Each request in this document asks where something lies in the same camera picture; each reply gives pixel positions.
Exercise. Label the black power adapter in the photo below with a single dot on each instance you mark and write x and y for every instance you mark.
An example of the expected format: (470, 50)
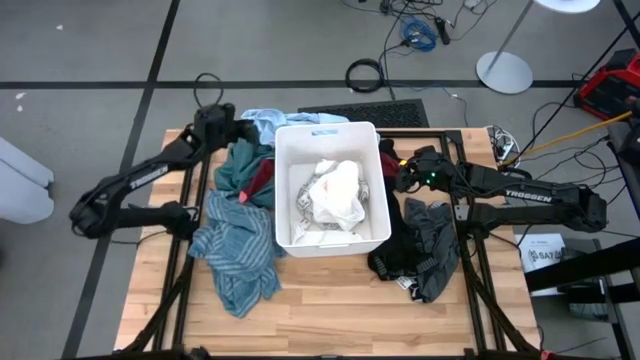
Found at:
(442, 27)

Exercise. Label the white power strip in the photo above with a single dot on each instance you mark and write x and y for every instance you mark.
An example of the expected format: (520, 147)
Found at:
(502, 145)

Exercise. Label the white garment with black lines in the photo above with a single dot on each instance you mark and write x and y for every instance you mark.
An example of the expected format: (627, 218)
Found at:
(302, 197)

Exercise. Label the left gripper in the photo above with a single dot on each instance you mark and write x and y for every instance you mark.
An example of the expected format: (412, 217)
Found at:
(215, 122)

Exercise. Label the white furniture piece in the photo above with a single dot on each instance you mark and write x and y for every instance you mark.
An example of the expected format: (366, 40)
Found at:
(22, 185)

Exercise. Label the black metal stand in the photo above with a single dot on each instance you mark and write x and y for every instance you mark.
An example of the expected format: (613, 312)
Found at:
(575, 270)

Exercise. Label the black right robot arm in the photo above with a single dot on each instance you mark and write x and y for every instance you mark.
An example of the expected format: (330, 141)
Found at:
(530, 195)

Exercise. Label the red machine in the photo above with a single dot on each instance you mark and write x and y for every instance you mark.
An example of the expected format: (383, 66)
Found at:
(607, 85)

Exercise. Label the plain white garment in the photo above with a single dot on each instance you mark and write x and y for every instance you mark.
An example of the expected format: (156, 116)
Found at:
(335, 195)

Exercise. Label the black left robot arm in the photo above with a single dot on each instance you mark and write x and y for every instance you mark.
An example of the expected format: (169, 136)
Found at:
(145, 175)

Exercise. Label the white printed paper sheet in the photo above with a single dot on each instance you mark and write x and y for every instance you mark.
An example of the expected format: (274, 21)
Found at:
(542, 255)

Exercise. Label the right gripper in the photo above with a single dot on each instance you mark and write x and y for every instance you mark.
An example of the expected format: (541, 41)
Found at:
(427, 167)

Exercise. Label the blue striped cloth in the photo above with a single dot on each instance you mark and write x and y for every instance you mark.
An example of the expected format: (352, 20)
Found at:
(240, 245)

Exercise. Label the teal dotted shirt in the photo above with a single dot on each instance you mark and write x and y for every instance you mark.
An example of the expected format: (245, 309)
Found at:
(240, 167)

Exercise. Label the white perforated plastic basket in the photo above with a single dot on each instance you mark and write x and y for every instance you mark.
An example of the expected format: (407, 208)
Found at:
(285, 190)

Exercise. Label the grey printed garment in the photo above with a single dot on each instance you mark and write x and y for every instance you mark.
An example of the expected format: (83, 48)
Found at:
(435, 235)

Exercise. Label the light blue patterned garment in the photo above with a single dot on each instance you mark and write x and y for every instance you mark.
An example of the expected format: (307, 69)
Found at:
(280, 120)

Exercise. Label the black metal table frame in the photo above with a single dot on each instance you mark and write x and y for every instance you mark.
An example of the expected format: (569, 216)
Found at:
(472, 280)

